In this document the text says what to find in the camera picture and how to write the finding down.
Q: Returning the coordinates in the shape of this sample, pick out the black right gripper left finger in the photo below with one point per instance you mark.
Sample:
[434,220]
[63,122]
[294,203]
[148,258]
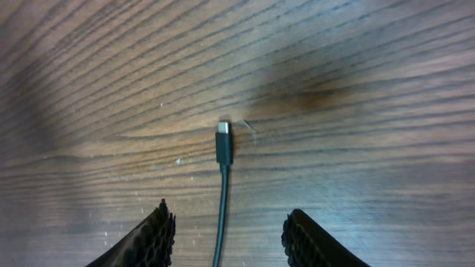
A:
[149,244]

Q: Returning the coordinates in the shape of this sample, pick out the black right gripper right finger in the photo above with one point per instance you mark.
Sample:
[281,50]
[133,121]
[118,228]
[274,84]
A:
[307,244]

